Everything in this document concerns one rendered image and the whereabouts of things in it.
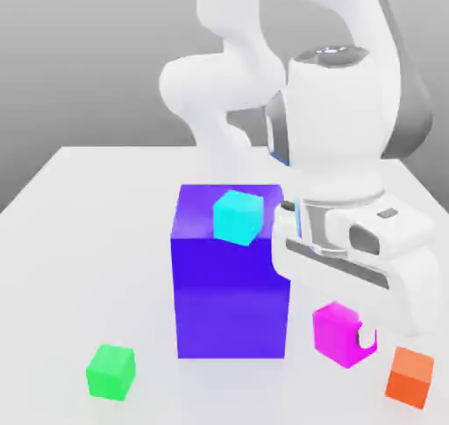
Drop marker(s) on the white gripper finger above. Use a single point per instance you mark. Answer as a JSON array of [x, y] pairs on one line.
[[367, 334]]

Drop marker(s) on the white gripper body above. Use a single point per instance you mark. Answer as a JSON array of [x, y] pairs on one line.
[[308, 271]]

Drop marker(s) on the small magenta cube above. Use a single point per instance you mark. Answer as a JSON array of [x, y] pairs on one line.
[[335, 334]]

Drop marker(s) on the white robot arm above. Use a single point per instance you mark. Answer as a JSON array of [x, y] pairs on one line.
[[326, 116]]

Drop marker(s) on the small orange cube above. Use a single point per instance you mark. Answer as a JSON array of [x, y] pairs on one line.
[[408, 379]]

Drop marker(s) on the small cyan cube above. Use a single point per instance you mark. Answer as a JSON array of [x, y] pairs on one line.
[[236, 218]]

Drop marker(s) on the small green cube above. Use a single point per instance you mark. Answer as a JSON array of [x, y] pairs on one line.
[[110, 374]]

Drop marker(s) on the large purple box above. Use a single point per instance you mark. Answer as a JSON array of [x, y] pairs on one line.
[[228, 302]]

